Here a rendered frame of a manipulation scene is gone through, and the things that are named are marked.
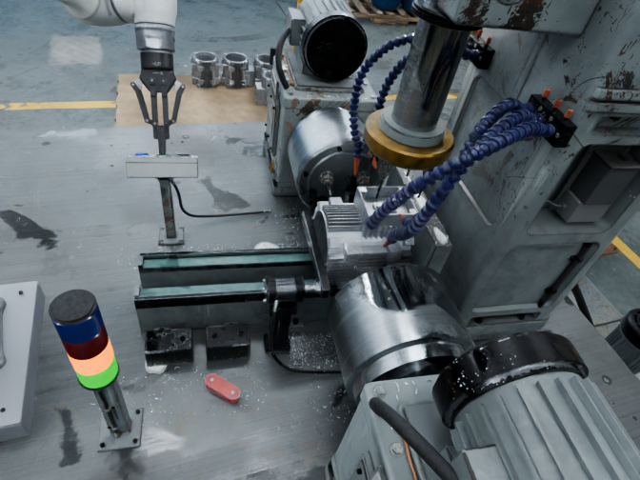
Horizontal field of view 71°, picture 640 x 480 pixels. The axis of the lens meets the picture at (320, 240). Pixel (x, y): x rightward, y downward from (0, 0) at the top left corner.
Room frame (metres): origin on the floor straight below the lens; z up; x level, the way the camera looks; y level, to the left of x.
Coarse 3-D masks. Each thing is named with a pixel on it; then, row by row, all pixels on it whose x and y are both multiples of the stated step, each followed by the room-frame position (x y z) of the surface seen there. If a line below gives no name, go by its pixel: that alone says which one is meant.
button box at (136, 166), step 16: (128, 160) 0.85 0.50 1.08; (144, 160) 0.86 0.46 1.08; (160, 160) 0.88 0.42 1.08; (176, 160) 0.89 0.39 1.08; (192, 160) 0.90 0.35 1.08; (128, 176) 0.83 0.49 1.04; (144, 176) 0.84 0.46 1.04; (160, 176) 0.86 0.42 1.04; (176, 176) 0.87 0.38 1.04; (192, 176) 0.88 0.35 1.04
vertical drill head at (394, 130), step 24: (432, 0) 0.78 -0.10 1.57; (432, 48) 0.77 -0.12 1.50; (456, 48) 0.77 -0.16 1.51; (408, 72) 0.79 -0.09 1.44; (432, 72) 0.77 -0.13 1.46; (408, 96) 0.78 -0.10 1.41; (432, 96) 0.77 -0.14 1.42; (384, 120) 0.79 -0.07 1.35; (408, 120) 0.77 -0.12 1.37; (432, 120) 0.78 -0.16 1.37; (384, 144) 0.74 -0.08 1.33; (408, 144) 0.75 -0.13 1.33; (432, 144) 0.76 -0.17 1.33; (384, 168) 0.75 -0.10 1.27; (408, 168) 0.73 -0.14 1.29; (432, 168) 0.75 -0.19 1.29
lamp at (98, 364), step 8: (104, 352) 0.33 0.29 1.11; (112, 352) 0.35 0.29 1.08; (72, 360) 0.31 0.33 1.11; (80, 360) 0.31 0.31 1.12; (88, 360) 0.31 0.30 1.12; (96, 360) 0.32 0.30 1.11; (104, 360) 0.33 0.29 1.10; (80, 368) 0.31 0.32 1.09; (88, 368) 0.31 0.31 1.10; (96, 368) 0.32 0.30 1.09; (104, 368) 0.33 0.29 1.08
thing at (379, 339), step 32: (352, 288) 0.56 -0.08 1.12; (384, 288) 0.54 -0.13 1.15; (416, 288) 0.55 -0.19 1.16; (352, 320) 0.49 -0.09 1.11; (384, 320) 0.48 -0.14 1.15; (416, 320) 0.48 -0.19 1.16; (448, 320) 0.50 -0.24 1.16; (352, 352) 0.44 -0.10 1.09; (384, 352) 0.42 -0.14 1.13; (416, 352) 0.42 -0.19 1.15; (448, 352) 0.43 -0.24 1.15; (352, 384) 0.41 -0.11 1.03
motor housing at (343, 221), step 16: (336, 208) 0.79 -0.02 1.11; (352, 208) 0.81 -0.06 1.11; (320, 224) 0.84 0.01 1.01; (336, 224) 0.75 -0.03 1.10; (352, 224) 0.76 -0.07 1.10; (320, 240) 0.83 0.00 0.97; (352, 240) 0.74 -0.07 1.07; (368, 240) 0.75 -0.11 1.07; (384, 240) 0.76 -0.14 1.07; (336, 256) 0.70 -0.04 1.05; (368, 256) 0.72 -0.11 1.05; (384, 256) 0.73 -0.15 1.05; (336, 272) 0.69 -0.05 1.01; (352, 272) 0.70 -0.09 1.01
